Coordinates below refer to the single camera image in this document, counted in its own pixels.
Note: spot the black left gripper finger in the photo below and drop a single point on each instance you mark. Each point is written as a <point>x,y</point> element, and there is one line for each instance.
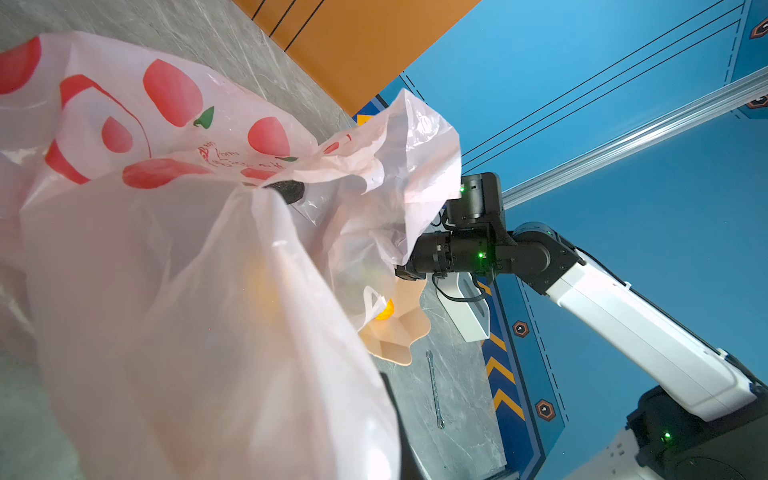
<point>410,469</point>

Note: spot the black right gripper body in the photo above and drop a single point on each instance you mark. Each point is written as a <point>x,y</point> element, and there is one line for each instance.
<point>409,272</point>

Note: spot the dark avocado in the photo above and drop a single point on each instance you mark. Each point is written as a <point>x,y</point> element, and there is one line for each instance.
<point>290,190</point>

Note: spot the pink printed plastic bag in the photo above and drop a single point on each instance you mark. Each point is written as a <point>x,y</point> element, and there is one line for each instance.
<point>188,323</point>

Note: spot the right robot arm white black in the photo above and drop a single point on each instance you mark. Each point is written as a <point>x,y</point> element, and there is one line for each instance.
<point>475,240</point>

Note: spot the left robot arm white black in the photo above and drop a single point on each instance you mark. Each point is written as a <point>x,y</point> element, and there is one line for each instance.
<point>696,444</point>

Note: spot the yellow lemon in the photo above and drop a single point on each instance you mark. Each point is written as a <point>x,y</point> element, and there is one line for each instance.
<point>387,312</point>

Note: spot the silver wrench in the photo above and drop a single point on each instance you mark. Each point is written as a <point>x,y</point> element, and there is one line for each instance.
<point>433,380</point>

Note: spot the pink fruit plate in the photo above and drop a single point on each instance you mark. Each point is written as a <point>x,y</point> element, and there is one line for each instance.
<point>391,340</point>

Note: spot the white grey tissue box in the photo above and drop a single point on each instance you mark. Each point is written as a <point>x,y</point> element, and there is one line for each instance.
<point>471,319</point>

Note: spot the right aluminium corner post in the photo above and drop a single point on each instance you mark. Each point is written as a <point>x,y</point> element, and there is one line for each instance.
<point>687,117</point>

